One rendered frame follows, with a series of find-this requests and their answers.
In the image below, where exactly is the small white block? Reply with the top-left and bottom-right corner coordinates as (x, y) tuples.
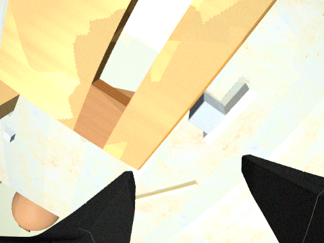
(3, 128), (16, 143)

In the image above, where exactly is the tan cube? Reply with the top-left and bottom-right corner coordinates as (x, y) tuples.
(0, 79), (19, 119)

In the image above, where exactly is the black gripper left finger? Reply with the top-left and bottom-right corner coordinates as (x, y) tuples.
(0, 171), (136, 243)

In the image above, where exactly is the grey cube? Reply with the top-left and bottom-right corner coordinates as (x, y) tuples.
(188, 92), (226, 135)

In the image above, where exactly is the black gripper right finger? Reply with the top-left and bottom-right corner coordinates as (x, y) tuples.
(241, 155), (324, 243)

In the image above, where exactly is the long rectangular box with slot in top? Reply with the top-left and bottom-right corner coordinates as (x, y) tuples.
(0, 0), (277, 170)

